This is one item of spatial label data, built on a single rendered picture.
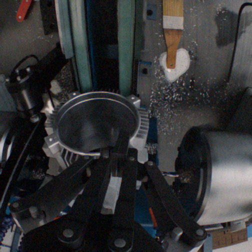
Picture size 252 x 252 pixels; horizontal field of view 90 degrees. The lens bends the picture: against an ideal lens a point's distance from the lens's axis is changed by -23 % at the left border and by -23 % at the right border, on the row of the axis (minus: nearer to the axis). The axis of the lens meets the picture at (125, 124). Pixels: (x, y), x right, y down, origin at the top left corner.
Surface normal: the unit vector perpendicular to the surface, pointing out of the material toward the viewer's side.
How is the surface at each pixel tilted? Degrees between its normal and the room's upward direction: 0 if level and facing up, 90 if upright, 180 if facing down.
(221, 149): 88
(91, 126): 28
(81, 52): 0
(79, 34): 0
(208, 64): 0
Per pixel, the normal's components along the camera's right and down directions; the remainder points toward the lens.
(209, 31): -0.11, 0.72
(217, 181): -0.05, -0.21
